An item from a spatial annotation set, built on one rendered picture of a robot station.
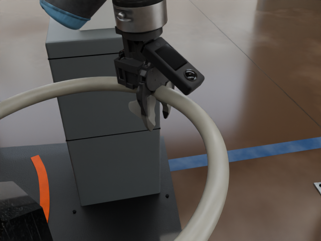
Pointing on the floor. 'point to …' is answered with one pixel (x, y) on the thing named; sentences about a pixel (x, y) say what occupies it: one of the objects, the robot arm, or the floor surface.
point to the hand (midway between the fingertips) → (160, 120)
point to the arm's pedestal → (102, 120)
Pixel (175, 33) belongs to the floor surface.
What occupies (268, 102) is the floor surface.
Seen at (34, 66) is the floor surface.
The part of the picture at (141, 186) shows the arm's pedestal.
